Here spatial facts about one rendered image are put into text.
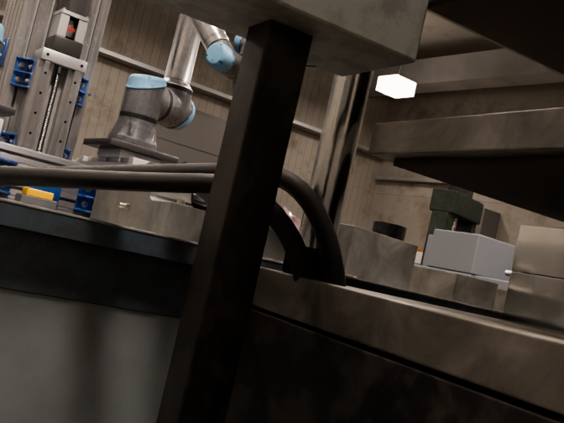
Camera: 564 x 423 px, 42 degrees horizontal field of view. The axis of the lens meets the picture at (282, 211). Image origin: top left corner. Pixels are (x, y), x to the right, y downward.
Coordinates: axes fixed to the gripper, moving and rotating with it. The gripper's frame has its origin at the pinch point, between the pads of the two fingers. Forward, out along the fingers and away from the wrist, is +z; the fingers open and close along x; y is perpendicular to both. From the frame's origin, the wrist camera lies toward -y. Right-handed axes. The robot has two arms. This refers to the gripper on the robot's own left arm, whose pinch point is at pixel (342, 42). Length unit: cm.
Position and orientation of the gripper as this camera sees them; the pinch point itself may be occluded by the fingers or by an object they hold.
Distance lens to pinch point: 219.0
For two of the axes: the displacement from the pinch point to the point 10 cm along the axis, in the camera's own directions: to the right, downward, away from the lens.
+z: 8.6, 1.6, -4.8
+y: -1.6, 9.9, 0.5
